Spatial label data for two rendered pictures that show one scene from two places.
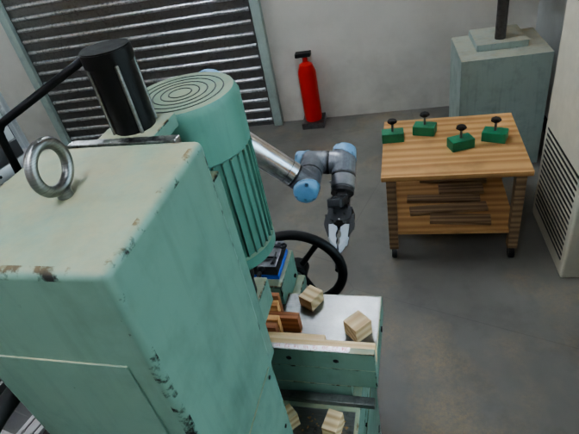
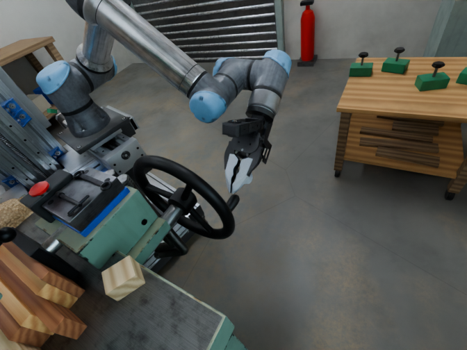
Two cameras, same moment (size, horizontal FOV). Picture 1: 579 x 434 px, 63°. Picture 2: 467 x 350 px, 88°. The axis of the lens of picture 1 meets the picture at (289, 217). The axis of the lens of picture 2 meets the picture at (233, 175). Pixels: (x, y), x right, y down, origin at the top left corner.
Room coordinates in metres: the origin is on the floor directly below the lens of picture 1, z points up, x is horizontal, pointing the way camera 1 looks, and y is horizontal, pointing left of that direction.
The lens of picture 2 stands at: (0.70, -0.27, 1.25)
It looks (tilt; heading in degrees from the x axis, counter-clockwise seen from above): 45 degrees down; 22
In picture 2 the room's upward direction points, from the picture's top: 17 degrees counter-clockwise
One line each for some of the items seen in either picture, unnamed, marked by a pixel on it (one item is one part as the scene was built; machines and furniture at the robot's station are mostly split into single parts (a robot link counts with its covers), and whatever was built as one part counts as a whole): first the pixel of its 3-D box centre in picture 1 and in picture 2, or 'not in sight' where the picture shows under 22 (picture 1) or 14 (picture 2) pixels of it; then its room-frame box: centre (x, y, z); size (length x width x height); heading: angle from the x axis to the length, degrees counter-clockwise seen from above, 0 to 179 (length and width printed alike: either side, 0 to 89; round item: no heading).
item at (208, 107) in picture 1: (208, 178); not in sight; (0.70, 0.12, 1.35); 0.18 x 0.18 x 0.31
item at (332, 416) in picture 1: (333, 424); not in sight; (0.53, 0.00, 0.82); 0.05 x 0.03 x 0.04; 148
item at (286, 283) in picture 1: (264, 279); (100, 219); (0.90, 0.10, 0.91); 0.15 x 0.14 x 0.09; 71
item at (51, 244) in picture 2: not in sight; (59, 238); (0.84, 0.12, 0.95); 0.09 x 0.07 x 0.09; 71
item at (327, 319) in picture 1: (258, 316); (79, 269); (0.82, 0.13, 0.87); 0.61 x 0.30 x 0.06; 71
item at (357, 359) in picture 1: (236, 350); not in sight; (0.68, 0.17, 0.93); 0.60 x 0.02 x 0.06; 71
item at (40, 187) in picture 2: not in sight; (39, 188); (0.89, 0.14, 1.02); 0.03 x 0.03 x 0.01
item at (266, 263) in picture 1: (256, 257); (74, 194); (0.90, 0.10, 0.99); 0.13 x 0.11 x 0.06; 71
